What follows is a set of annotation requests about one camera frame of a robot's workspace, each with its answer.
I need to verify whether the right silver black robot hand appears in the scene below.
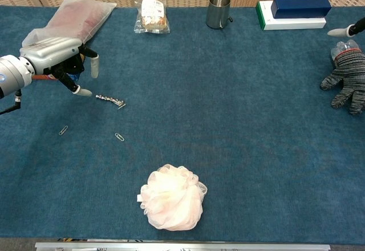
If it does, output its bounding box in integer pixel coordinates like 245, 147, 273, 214
327, 17, 365, 38

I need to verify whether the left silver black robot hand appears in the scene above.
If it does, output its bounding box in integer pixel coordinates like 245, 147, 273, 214
19, 37, 100, 97

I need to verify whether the crumpled clear plastic bottle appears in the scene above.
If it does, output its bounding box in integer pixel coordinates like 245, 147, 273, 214
330, 40, 362, 62

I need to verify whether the yellow blue snack box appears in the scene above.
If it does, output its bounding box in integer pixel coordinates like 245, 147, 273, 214
31, 52, 86, 81

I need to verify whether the translucent bag with pink contents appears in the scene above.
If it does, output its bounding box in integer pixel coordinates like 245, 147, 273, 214
22, 0, 117, 49

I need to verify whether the white green flat box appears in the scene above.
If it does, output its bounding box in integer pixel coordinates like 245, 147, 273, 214
255, 0, 327, 31

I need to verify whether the dark blue long box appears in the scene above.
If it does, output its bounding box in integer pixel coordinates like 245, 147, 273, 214
271, 0, 332, 19

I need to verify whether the clear wrapped bread pack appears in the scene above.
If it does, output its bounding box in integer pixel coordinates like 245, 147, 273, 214
133, 0, 171, 35

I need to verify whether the stainless steel mug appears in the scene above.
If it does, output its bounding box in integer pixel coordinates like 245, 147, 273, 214
205, 0, 234, 30

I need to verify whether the white mesh bath pouf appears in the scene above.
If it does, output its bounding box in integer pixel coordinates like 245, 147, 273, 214
136, 164, 208, 232

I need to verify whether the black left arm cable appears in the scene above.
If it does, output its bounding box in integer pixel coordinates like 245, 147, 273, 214
0, 88, 23, 116

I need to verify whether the aluminium profile rail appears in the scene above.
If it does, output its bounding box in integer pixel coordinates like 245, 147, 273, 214
34, 241, 331, 251

